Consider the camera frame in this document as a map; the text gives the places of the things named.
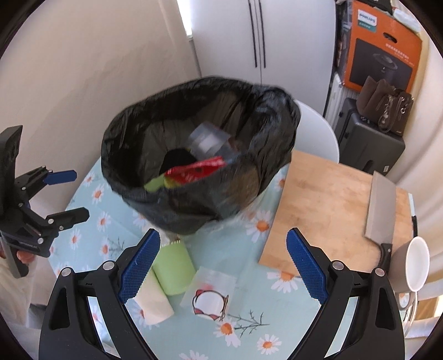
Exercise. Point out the daisy print blue tablecloth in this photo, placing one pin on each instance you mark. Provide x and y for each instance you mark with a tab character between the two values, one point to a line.
270	311

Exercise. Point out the white paper cup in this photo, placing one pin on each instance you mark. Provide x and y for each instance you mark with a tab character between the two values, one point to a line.
154	306

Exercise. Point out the brown leather handbag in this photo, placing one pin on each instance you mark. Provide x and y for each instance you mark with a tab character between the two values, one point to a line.
384	105

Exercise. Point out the clear plastic bag with sticker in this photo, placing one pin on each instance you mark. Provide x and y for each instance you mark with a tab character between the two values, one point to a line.
209	294

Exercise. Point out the orange Philips appliance box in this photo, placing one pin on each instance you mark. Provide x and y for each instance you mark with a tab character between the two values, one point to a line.
376	45

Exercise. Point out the beige ceramic mug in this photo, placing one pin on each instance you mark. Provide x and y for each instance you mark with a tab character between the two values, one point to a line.
409	266

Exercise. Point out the white chair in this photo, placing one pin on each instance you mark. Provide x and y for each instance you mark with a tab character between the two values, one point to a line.
315	136

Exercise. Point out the black box under handbag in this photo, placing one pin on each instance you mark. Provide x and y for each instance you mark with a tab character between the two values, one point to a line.
362	145

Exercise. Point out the black bag lined trash bin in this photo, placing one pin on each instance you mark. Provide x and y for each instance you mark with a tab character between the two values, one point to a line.
233	136

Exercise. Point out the wooden cutting board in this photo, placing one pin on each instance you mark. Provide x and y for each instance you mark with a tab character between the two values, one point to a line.
328	203

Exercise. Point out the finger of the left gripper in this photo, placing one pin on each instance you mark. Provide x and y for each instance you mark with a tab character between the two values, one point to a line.
67	219
60	177

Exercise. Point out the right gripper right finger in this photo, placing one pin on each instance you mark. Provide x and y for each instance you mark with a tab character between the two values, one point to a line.
375	332

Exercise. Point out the person's left hand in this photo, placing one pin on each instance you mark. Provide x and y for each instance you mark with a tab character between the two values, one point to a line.
24	257

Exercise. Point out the steel cleaver black handle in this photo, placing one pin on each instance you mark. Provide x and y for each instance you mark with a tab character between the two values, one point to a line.
381	217

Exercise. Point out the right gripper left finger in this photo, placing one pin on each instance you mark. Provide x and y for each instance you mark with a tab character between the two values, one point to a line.
68	330

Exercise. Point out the green yellow snack packet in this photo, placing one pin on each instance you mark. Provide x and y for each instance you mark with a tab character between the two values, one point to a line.
175	177

